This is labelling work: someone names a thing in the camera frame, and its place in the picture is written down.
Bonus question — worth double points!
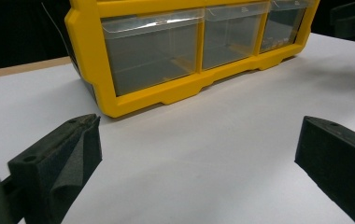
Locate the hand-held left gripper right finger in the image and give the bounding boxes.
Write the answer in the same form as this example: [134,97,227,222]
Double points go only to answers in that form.
[294,115,355,224]

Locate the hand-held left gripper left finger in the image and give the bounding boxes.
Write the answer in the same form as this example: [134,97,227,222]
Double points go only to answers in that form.
[7,113,103,224]

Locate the clear plastic drawer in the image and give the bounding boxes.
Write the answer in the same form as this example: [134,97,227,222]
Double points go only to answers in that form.
[259,0,317,54]

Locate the yellow black drawer organizer cabinet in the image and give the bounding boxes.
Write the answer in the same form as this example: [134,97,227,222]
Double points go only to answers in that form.
[64,0,321,119]

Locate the set of clear drawers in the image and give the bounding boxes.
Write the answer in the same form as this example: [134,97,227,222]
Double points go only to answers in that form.
[100,0,269,97]

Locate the thin background wire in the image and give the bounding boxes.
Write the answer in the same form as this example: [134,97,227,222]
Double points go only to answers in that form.
[40,2,71,54]

